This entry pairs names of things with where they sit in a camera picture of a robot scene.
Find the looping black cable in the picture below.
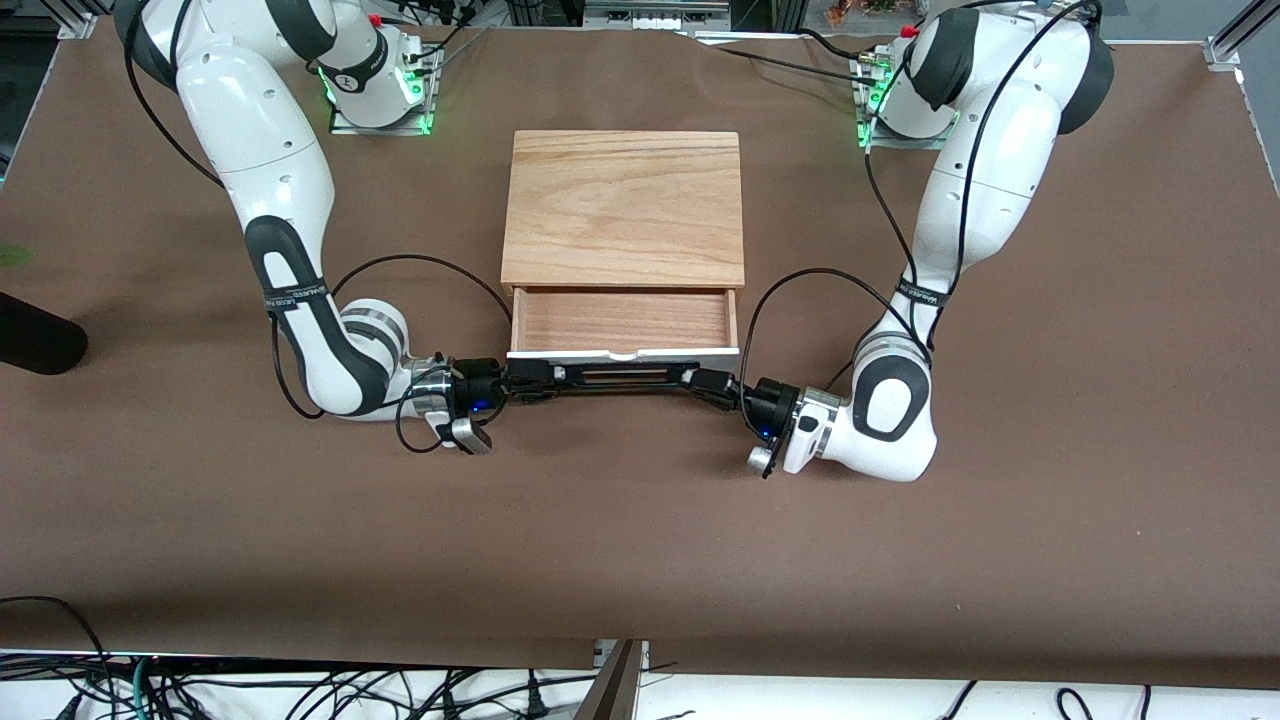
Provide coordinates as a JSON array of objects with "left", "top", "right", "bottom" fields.
[{"left": 0, "top": 596, "right": 113, "bottom": 701}]

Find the grey device box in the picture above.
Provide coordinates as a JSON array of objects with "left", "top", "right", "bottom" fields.
[{"left": 583, "top": 0, "right": 732, "bottom": 30}]

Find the aluminium profile post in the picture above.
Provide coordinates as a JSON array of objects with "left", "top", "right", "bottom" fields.
[{"left": 572, "top": 638, "right": 653, "bottom": 720}]

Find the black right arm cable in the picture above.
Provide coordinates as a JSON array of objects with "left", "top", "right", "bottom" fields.
[{"left": 120, "top": 0, "right": 514, "bottom": 456}]

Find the wooden drawer cabinet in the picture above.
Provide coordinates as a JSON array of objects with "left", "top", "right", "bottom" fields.
[{"left": 499, "top": 130, "right": 748, "bottom": 296}]

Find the black cylinder object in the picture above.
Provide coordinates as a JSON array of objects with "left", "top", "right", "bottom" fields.
[{"left": 0, "top": 291, "right": 90, "bottom": 377}]

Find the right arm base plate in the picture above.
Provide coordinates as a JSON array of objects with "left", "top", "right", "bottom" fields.
[{"left": 327, "top": 45, "right": 442, "bottom": 135}]

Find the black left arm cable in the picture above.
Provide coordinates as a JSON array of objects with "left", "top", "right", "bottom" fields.
[{"left": 738, "top": 0, "right": 1103, "bottom": 401}]

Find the thin black table cable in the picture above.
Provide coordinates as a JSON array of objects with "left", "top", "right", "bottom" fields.
[{"left": 700, "top": 35, "right": 873, "bottom": 83}]

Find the white drawer with black handle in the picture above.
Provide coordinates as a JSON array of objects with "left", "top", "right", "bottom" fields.
[{"left": 505, "top": 287, "right": 743, "bottom": 394}]

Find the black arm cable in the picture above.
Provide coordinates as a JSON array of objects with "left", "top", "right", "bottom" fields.
[
  {"left": 120, "top": 0, "right": 514, "bottom": 456},
  {"left": 738, "top": 0, "right": 1103, "bottom": 401}
]

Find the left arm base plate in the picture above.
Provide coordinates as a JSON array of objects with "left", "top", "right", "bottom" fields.
[{"left": 848, "top": 50, "right": 963, "bottom": 151}]

